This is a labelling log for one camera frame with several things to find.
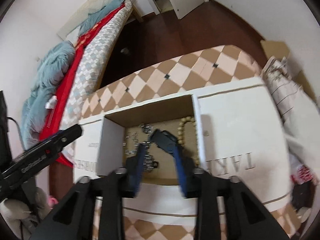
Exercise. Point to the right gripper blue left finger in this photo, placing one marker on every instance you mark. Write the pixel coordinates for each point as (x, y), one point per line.
(135, 169)

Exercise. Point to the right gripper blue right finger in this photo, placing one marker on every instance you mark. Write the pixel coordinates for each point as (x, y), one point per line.
(184, 168)

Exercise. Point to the black smart watch band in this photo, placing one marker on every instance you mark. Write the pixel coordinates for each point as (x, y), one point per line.
(165, 141)

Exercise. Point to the white gloved hand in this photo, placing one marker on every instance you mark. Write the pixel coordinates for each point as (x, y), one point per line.
(17, 213)

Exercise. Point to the white cardboard box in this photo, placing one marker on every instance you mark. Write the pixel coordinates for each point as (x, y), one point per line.
(121, 133)

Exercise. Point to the blue-grey quilt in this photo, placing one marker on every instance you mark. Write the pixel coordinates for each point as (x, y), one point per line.
(50, 73)

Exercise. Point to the red bed blanket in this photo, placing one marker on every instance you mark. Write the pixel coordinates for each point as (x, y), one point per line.
(64, 89)

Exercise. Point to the checkered tablecloth with lettering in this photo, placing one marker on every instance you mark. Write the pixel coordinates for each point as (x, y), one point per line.
(221, 110)

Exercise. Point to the white crumpled tissue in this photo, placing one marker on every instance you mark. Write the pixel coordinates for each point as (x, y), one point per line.
(51, 103)

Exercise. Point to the bed with checkered mattress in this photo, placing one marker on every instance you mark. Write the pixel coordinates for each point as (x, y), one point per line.
(96, 55)

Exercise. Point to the red and white plastic bag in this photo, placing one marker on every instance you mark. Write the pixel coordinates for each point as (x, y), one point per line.
(301, 174)

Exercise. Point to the rolled white patterned cloth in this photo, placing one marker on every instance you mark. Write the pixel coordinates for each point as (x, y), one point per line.
(299, 113)

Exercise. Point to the brown cardboard box on floor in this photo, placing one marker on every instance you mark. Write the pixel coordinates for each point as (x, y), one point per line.
(281, 52)

